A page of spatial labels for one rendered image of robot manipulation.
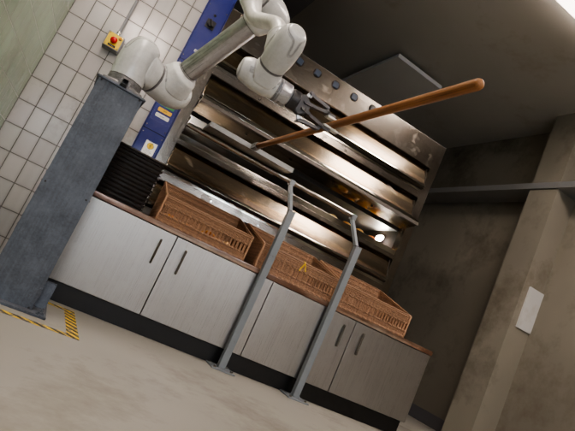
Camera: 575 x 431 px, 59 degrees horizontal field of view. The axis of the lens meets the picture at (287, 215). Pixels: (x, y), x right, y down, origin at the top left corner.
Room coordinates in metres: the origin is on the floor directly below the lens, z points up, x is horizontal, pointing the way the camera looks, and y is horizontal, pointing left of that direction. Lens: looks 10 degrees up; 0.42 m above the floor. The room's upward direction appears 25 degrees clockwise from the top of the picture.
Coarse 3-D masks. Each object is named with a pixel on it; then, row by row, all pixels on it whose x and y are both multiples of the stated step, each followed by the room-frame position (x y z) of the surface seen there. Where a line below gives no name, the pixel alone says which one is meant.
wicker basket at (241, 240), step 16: (160, 192) 3.14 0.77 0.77; (176, 192) 3.20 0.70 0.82; (160, 208) 2.74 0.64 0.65; (176, 208) 2.77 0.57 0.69; (192, 208) 2.79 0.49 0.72; (208, 208) 3.27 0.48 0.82; (176, 224) 2.78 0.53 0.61; (192, 224) 3.22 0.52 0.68; (208, 224) 2.83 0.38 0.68; (224, 224) 2.86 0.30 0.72; (240, 224) 3.28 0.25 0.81; (208, 240) 2.84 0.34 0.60; (224, 240) 3.29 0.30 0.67; (240, 240) 2.90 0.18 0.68; (240, 256) 2.91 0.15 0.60
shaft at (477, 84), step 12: (468, 84) 1.14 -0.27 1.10; (480, 84) 1.12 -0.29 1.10; (420, 96) 1.32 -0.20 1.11; (432, 96) 1.27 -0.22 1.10; (444, 96) 1.23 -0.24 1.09; (456, 96) 1.20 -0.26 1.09; (384, 108) 1.49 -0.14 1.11; (396, 108) 1.43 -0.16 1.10; (408, 108) 1.39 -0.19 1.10; (336, 120) 1.81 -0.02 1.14; (348, 120) 1.71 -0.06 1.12; (360, 120) 1.64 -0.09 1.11; (300, 132) 2.12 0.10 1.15; (312, 132) 2.01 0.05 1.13; (264, 144) 2.57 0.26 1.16
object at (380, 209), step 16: (208, 112) 3.17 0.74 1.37; (224, 112) 3.11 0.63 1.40; (240, 128) 3.22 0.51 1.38; (256, 128) 3.18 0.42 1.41; (288, 160) 3.41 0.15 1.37; (304, 160) 3.31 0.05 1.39; (320, 176) 3.46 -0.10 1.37; (336, 176) 3.40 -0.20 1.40; (352, 192) 3.52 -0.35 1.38; (368, 208) 3.68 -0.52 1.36; (384, 208) 3.56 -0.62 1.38; (400, 224) 3.74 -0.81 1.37; (416, 224) 3.64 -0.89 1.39
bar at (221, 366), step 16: (192, 128) 2.85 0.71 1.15; (224, 144) 2.91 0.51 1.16; (256, 160) 2.98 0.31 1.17; (288, 192) 3.02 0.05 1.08; (288, 208) 2.91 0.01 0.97; (336, 208) 3.18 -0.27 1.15; (288, 224) 2.86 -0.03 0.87; (352, 224) 3.19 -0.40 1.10; (272, 256) 2.86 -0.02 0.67; (352, 256) 3.01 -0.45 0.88; (256, 288) 2.85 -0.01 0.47; (336, 288) 3.03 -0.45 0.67; (336, 304) 3.02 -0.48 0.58; (240, 320) 2.85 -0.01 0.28; (320, 336) 3.01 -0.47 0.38; (224, 352) 2.85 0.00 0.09; (224, 368) 2.86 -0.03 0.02; (304, 368) 3.01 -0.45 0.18; (304, 384) 3.02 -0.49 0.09; (304, 400) 3.00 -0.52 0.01
